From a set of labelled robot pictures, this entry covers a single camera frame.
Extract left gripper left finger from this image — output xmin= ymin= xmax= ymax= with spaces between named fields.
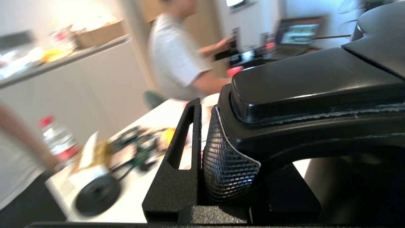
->
xmin=142 ymin=98 xmax=261 ymax=222

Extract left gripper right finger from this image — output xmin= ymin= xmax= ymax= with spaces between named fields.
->
xmin=252 ymin=163 xmax=321 ymax=222

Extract black electric kettle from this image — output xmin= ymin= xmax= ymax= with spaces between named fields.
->
xmin=218 ymin=0 xmax=405 ymax=226

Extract black round roll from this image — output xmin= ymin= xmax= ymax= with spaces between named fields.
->
xmin=75 ymin=173 xmax=122 ymax=217

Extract green chair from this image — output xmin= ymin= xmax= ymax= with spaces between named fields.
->
xmin=144 ymin=90 xmax=166 ymax=110

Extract white sideboard cabinet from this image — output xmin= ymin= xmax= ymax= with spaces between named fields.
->
xmin=0 ymin=33 xmax=149 ymax=178

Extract person in grey t-shirt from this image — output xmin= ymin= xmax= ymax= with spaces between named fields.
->
xmin=147 ymin=0 xmax=241 ymax=102

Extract black laptop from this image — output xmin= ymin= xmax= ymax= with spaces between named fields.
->
xmin=274 ymin=16 xmax=326 ymax=59

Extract brown cardboard box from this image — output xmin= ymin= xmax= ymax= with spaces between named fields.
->
xmin=74 ymin=21 xmax=127 ymax=48

